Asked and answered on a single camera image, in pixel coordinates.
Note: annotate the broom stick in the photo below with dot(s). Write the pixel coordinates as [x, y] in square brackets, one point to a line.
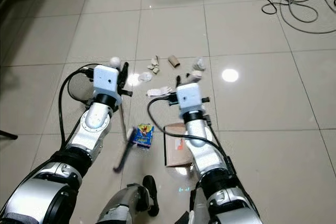
[122, 156]

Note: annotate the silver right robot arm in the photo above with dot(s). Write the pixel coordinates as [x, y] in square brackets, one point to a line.
[205, 148]

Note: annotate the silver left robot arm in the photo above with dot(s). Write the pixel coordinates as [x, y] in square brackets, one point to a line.
[93, 124]

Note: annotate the white paper ball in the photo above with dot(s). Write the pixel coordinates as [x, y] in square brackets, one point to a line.
[114, 61]

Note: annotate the long white crumpled tissue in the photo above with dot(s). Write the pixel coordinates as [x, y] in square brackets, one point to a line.
[159, 92]

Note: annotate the pale crumpled paper lump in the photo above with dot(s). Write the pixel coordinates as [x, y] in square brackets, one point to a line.
[194, 77]

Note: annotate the small white tissue scrap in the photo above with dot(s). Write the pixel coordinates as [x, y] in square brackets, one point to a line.
[144, 77]

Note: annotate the brown cardboard tube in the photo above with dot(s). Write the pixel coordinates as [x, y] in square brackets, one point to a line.
[174, 61]

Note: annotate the crumpled white paper wad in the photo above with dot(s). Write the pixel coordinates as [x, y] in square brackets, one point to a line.
[199, 65]

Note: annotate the beige torn cardboard scraps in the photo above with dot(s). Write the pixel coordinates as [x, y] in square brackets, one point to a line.
[156, 65]

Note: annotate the blue printed snack box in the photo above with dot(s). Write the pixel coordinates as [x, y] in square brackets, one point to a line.
[143, 135]

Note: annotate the beige plastic dustpan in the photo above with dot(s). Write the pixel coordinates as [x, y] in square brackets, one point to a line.
[176, 149]

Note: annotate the robot left leg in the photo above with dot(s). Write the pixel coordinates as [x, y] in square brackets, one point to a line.
[131, 203]

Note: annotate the robot leg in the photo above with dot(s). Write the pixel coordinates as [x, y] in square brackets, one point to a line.
[131, 203]
[193, 208]

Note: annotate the robot right leg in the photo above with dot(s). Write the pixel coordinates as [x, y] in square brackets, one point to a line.
[193, 208]

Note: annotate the black stand foot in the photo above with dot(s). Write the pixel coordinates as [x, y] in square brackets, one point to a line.
[8, 135]

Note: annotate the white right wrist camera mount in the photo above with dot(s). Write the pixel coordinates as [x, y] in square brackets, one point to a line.
[189, 98]

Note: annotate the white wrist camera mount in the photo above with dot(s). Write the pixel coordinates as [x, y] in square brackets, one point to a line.
[189, 98]
[106, 83]

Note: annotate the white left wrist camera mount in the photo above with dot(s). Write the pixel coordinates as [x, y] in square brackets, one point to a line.
[106, 83]

